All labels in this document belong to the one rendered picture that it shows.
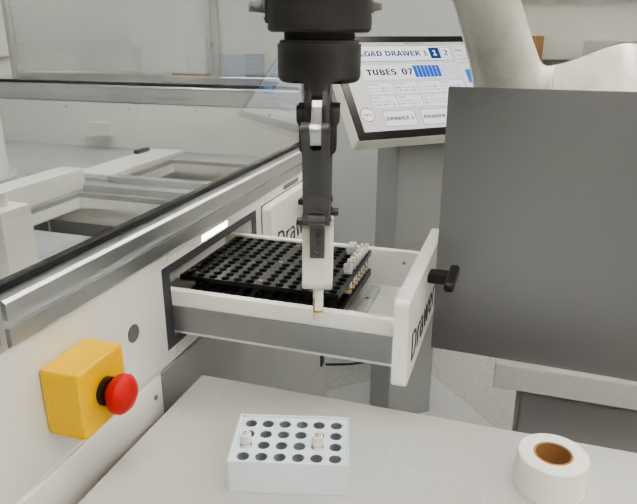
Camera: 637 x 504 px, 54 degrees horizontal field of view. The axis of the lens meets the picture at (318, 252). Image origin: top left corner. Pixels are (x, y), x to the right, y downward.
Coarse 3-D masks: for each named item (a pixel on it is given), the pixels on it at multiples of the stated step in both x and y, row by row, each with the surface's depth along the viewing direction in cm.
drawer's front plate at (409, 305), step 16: (432, 240) 88; (432, 256) 84; (416, 272) 77; (416, 288) 72; (432, 288) 88; (400, 304) 69; (416, 304) 73; (400, 320) 69; (416, 320) 75; (400, 336) 70; (400, 352) 70; (416, 352) 78; (400, 368) 71; (400, 384) 72
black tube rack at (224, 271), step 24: (240, 240) 97; (264, 240) 97; (216, 264) 88; (240, 264) 88; (264, 264) 87; (288, 264) 87; (336, 264) 87; (192, 288) 86; (216, 288) 86; (240, 288) 86; (264, 288) 80; (288, 288) 79; (360, 288) 88
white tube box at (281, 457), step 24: (264, 432) 68; (288, 432) 68; (312, 432) 68; (336, 432) 68; (240, 456) 65; (264, 456) 65; (288, 456) 64; (312, 456) 64; (336, 456) 64; (240, 480) 64; (264, 480) 63; (288, 480) 63; (312, 480) 63; (336, 480) 63
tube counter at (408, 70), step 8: (408, 64) 165; (416, 64) 166; (424, 64) 167; (432, 64) 168; (440, 64) 169; (448, 64) 170; (456, 64) 171; (408, 72) 164; (416, 72) 165; (424, 72) 166; (432, 72) 167; (440, 72) 167; (448, 72) 168; (456, 72) 169
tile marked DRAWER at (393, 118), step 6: (384, 114) 156; (390, 114) 156; (396, 114) 157; (402, 114) 158; (408, 114) 158; (414, 114) 159; (390, 120) 156; (396, 120) 156; (402, 120) 157; (408, 120) 157; (414, 120) 158; (390, 126) 155; (396, 126) 155
